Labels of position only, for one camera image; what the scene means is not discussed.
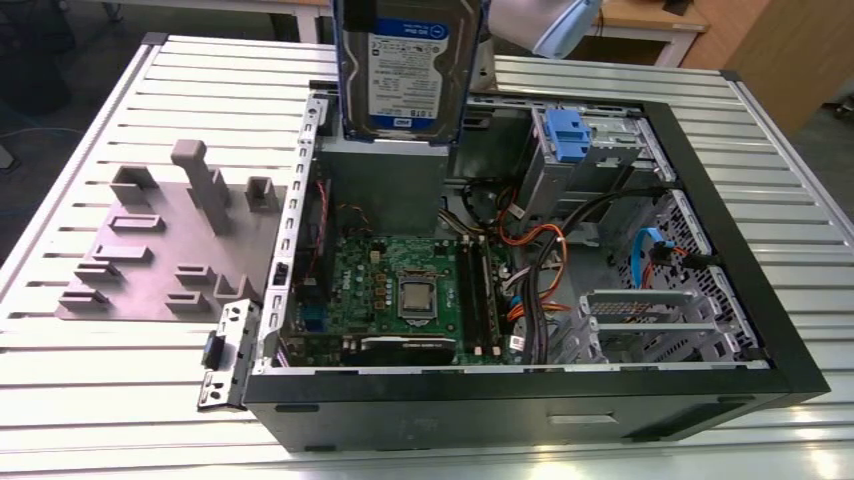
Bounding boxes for hard disk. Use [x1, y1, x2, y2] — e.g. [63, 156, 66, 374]
[333, 0, 493, 146]

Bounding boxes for metal disk bay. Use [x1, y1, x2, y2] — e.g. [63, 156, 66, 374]
[578, 287, 762, 366]

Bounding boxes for silver CPU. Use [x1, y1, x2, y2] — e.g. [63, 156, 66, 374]
[399, 283, 435, 314]

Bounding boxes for grey power supply unit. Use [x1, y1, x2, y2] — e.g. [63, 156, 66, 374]
[313, 137, 450, 236]

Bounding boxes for black RAM slot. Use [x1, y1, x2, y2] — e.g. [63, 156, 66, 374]
[479, 238, 503, 351]
[459, 238, 483, 354]

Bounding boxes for green motherboard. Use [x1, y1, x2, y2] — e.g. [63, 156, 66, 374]
[283, 234, 529, 366]

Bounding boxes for CPU socket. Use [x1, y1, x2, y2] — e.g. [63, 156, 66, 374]
[394, 268, 443, 329]

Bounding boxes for metal optical drive cage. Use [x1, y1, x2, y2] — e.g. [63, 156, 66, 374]
[519, 107, 673, 221]

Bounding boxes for black graphics card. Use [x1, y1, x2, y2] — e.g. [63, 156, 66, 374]
[339, 334, 459, 366]

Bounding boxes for blue drive latch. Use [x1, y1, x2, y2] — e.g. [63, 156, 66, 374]
[543, 108, 594, 164]

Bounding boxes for black PC case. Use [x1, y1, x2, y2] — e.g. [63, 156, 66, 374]
[243, 78, 832, 454]

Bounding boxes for grey parts rack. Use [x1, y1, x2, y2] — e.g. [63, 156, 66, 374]
[52, 139, 290, 321]

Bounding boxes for wooden desk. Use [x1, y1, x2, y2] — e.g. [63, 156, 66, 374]
[577, 0, 709, 69]

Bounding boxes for wooden cabinet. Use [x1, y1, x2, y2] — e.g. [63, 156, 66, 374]
[724, 0, 854, 136]

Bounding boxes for orange wire bundle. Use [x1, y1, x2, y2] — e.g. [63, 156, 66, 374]
[497, 187, 573, 324]

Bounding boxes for black cable bundle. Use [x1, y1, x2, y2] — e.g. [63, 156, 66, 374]
[519, 234, 569, 364]

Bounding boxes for black sleeved cable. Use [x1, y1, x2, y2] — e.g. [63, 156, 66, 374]
[553, 187, 669, 241]

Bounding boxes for blue data wire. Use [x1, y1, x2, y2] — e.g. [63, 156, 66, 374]
[630, 227, 680, 291]

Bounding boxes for orange black power wire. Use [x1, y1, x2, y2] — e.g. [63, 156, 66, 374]
[657, 244, 720, 269]

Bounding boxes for white desk frame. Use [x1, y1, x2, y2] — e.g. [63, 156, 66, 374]
[266, 0, 335, 46]

